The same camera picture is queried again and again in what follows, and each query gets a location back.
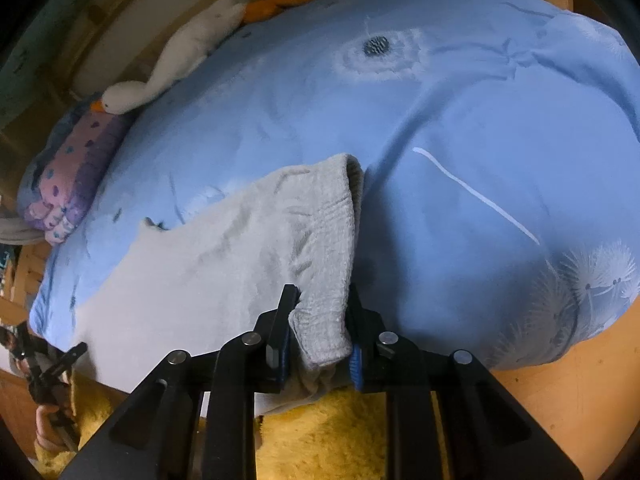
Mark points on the person's left hand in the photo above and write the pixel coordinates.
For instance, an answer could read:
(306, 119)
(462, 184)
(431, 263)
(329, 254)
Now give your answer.
(50, 422)

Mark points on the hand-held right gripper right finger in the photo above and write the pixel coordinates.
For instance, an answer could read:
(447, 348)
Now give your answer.
(356, 370)

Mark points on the white goose plush toy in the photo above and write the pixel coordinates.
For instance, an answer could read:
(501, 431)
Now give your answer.
(185, 45)

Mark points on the light grey pants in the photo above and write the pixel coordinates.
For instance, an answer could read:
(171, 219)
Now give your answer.
(200, 270)

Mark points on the blue dandelion print bedsheet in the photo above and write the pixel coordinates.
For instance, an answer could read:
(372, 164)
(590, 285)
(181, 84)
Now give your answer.
(350, 110)

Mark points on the yellow fluffy clothing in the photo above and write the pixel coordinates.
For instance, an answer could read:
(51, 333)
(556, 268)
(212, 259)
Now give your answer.
(310, 440)

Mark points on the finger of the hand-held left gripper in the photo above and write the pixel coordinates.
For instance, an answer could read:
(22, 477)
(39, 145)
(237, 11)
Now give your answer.
(57, 365)

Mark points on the purple patterned pillow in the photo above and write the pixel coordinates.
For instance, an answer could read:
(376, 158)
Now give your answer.
(70, 175)

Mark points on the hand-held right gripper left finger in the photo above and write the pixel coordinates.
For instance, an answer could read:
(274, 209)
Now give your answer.
(283, 355)

